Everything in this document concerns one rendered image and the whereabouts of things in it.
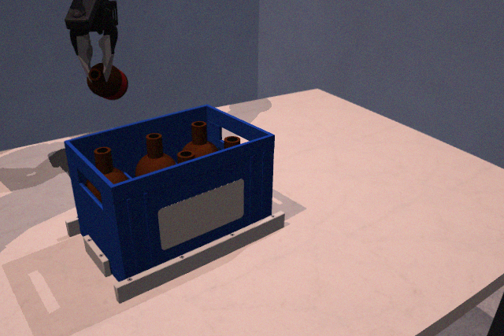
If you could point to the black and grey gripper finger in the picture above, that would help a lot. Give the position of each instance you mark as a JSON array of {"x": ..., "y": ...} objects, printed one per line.
[
  {"x": 83, "y": 48},
  {"x": 107, "y": 43}
]

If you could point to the grey metal rail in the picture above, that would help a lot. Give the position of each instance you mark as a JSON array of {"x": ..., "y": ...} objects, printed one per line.
[{"x": 172, "y": 269}]

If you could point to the dark blue plastic crate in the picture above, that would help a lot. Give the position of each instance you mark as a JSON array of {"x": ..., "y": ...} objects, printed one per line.
[{"x": 148, "y": 220}]

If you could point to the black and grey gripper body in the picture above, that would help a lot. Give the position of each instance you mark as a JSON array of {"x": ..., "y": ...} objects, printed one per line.
[{"x": 101, "y": 19}]

